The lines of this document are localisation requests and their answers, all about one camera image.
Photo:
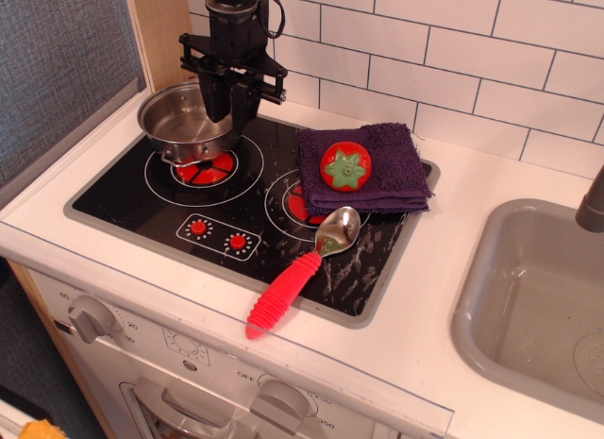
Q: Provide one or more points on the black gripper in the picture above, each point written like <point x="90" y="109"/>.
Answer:
<point x="235" y="46"/>

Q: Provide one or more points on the stainless steel pot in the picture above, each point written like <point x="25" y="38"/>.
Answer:
<point x="176" y="124"/>

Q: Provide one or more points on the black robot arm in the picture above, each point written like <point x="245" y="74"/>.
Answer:
<point x="234" y="70"/>

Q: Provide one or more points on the red left stove knob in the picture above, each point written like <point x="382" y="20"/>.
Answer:
<point x="198" y="228"/>

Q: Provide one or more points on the red stove knob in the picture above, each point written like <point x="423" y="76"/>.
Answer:
<point x="198" y="228"/>
<point x="237" y="242"/>

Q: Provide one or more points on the red right stove knob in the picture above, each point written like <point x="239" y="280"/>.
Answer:
<point x="237" y="242"/>

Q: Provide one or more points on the black toy stovetop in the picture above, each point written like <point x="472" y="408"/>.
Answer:
<point x="252" y="190"/>

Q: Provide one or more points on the red toy tomato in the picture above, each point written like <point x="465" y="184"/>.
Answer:
<point x="346" y="166"/>

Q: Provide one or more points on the purple folded cloth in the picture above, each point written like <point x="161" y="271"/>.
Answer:
<point x="395" y="182"/>

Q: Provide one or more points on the grey left oven knob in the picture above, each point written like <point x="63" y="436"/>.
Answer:
<point x="91" y="318"/>

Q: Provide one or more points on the grey oven knob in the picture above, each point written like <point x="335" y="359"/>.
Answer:
<point x="91" y="318"/>
<point x="281" y="405"/>

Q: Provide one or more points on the grey right oven knob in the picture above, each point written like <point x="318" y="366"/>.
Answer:
<point x="281" y="405"/>

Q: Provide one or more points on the grey sink basin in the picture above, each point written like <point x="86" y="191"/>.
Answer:
<point x="530" y="314"/>

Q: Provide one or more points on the grey faucet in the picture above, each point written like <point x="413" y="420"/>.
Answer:
<point x="590" y="213"/>

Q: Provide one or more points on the yellow object at corner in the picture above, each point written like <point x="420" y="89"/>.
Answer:
<point x="41" y="429"/>

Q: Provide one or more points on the wooden side post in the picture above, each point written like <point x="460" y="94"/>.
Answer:
<point x="158" y="25"/>

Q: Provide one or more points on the red handled metal spoon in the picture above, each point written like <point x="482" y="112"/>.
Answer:
<point x="336" y="234"/>

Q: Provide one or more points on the silver oven door handle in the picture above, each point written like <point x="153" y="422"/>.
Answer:
<point x="178" y="414"/>

